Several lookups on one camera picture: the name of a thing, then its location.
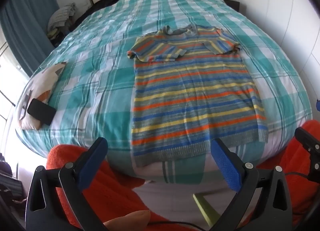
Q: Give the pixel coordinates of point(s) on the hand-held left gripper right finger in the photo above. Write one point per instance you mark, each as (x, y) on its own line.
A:
(226, 163)

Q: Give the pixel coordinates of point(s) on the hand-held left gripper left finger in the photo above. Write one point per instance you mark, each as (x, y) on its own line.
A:
(93, 160)

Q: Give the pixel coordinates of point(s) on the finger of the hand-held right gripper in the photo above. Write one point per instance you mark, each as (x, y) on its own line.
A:
(315, 168)
(306, 138)

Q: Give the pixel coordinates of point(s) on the striped knit sweater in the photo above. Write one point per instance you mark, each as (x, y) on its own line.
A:
(190, 90)

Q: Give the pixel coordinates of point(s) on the pile of folded clothes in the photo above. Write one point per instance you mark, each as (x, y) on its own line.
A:
(60, 18)

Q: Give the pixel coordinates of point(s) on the person's left hand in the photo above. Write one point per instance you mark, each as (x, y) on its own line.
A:
(127, 219)

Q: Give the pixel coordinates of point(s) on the person's orange pants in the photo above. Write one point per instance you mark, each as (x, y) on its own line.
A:
(100, 196)

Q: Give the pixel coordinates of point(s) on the yellow-green wedge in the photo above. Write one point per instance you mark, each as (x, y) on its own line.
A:
(206, 208)

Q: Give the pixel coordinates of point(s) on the black smartphone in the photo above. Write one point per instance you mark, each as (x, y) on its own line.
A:
(41, 112)

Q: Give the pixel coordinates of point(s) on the teal plaid bed cover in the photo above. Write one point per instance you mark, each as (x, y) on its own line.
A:
(100, 75)

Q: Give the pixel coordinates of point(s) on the printed cushion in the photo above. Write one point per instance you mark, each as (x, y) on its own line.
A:
(42, 83)

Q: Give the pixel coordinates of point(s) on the white wardrobe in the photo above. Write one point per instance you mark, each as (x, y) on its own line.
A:
(282, 20)

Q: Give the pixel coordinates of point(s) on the dark nightstand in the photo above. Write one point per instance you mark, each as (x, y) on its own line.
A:
(232, 4)

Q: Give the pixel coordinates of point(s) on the dark garment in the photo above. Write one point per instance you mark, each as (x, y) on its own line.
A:
(98, 5)

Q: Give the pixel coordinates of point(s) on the blue curtain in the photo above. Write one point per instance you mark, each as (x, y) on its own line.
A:
(25, 20)

